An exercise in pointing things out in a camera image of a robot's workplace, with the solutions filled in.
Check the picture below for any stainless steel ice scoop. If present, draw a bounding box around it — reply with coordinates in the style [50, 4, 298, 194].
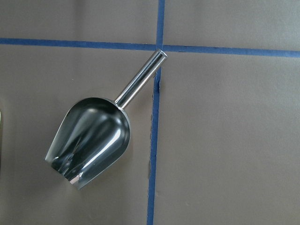
[45, 49, 167, 189]

